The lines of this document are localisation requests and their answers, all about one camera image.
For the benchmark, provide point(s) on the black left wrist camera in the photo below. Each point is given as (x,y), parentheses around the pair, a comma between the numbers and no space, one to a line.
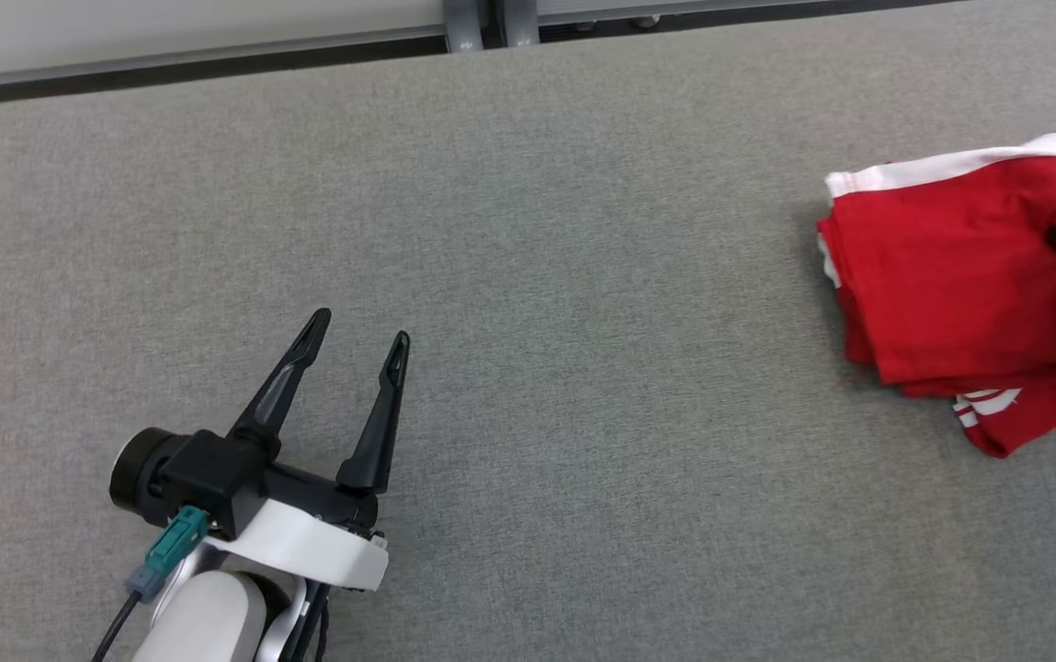
(206,478)

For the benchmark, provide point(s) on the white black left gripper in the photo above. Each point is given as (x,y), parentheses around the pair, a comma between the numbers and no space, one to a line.
(307,547)

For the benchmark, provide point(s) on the red garment with lettering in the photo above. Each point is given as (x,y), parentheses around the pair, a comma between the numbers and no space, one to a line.
(950,267)

